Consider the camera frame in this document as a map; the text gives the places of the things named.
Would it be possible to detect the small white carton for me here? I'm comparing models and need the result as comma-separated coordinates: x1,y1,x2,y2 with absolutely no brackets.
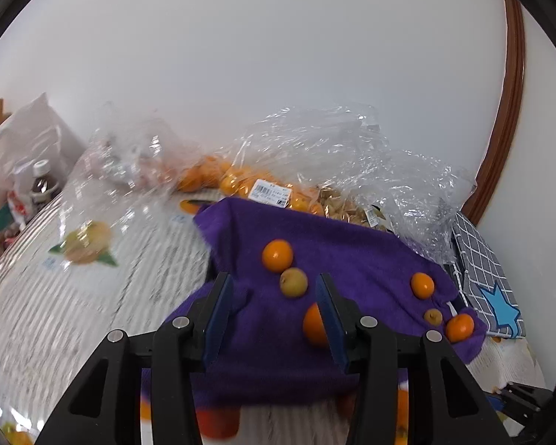
0,185,19,242

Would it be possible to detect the clear bag of oranges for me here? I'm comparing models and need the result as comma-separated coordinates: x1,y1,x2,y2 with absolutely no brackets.
173,153,327,216

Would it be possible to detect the white plastic bag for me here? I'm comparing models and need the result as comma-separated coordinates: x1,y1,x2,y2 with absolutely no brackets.
0,93,86,186

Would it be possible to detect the large crumpled clear plastic bag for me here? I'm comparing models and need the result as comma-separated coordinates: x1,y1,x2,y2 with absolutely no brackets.
241,104,478,270

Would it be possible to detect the dark bottle with white cap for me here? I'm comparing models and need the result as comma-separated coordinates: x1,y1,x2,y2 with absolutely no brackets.
28,160,61,205

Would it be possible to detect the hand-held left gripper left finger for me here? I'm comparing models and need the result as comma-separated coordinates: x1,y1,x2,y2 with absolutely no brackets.
37,272,235,445

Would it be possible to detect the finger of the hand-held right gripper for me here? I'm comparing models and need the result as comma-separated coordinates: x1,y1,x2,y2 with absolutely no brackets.
487,381,554,427

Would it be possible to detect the grey checked box with star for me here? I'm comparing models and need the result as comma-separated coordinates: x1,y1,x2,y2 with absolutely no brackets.
451,211,525,338

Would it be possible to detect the small orange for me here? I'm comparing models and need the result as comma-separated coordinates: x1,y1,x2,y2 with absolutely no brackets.
410,273,435,299
445,314,475,344
262,239,294,273
302,303,330,347

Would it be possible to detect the small clear plastic bag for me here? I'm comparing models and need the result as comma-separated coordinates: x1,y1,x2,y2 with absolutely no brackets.
81,102,202,193

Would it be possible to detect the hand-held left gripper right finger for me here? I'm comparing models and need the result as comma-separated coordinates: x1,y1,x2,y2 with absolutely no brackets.
315,272,515,445

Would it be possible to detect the brown wooden door frame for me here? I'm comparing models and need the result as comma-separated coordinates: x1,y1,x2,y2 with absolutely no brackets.
463,0,526,228

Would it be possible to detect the purple towel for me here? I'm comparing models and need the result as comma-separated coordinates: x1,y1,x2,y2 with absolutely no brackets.
139,197,488,409

